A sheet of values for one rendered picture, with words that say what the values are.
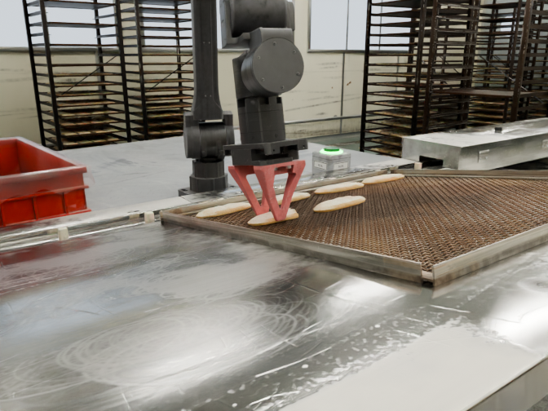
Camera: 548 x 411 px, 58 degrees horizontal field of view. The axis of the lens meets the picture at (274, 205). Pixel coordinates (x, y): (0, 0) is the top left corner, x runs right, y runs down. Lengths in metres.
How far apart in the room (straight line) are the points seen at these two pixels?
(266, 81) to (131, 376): 0.35
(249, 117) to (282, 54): 0.10
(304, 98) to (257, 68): 6.14
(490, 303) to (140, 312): 0.23
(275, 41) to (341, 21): 6.50
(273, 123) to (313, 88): 6.15
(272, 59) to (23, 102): 4.78
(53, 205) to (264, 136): 0.54
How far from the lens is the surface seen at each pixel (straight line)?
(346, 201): 0.70
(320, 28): 6.79
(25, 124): 5.28
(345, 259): 0.42
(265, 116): 0.60
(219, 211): 0.73
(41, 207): 1.02
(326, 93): 6.91
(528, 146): 1.53
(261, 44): 0.54
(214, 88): 1.05
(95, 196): 1.20
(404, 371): 0.25
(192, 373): 0.27
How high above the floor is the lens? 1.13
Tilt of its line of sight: 17 degrees down
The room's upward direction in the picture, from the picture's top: straight up
